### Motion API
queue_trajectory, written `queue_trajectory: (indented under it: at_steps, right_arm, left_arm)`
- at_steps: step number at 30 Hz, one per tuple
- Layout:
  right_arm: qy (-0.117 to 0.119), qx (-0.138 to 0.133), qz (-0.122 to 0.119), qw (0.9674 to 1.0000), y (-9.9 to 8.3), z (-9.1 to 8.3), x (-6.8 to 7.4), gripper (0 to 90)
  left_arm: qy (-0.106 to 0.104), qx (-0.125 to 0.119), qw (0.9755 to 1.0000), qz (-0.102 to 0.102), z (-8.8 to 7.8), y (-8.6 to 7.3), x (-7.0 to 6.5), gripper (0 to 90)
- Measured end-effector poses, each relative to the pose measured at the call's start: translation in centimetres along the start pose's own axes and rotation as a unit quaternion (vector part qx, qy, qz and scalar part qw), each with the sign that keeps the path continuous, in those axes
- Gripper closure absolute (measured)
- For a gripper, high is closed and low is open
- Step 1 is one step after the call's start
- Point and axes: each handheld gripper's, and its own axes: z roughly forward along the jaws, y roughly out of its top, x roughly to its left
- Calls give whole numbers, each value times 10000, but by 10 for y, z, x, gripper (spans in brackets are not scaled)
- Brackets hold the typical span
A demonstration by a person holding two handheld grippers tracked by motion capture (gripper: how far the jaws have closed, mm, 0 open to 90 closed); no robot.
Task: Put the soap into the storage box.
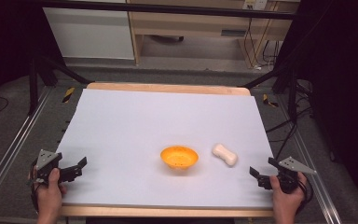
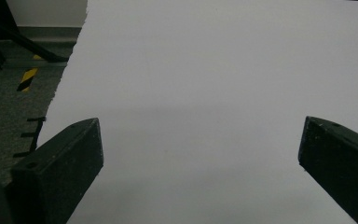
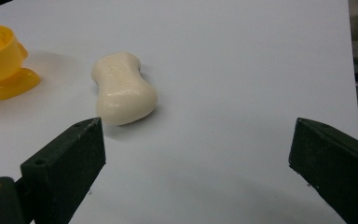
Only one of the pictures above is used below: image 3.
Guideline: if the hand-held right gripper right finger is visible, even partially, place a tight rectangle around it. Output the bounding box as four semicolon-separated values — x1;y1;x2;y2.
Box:
288;117;358;224

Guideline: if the yellow plastic soap dish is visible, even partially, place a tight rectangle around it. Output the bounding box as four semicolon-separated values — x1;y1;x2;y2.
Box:
0;24;42;101

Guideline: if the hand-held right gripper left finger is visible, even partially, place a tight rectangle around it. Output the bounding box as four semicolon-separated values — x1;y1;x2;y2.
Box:
20;117;107;224

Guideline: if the cream soap bar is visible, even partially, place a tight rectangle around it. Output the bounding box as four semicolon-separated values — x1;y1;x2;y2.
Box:
90;51;158;127

